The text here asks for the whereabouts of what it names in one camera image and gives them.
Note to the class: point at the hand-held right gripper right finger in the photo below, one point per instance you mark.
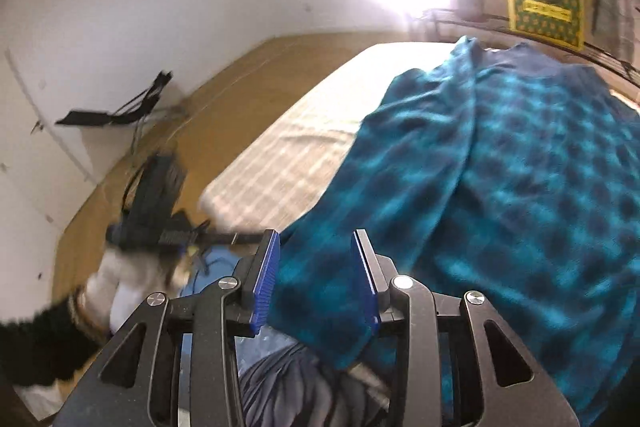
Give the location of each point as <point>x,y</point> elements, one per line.
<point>365,277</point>

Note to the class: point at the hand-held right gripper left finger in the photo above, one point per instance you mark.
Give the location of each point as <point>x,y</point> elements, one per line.
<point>264,277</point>

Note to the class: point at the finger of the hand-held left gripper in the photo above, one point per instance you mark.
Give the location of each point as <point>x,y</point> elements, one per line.
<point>230,238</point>

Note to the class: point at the teal plaid fleece jacket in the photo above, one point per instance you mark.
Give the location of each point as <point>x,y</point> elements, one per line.
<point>475,157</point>

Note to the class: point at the person's left forearm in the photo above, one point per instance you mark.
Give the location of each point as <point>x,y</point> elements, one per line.
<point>40,342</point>

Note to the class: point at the person's left hand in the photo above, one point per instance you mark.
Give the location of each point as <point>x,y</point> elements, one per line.
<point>130,287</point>

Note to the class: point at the dark grey cloth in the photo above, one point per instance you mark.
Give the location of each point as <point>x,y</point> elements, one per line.
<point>300,382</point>

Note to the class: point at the bed with beige plaid sheet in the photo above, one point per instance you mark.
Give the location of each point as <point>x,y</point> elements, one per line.
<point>300,147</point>

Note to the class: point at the black metal bed frame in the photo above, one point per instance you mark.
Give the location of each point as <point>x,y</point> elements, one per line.
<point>550,32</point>

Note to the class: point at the yellow green wall poster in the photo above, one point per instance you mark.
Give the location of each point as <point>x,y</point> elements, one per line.
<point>545,9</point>

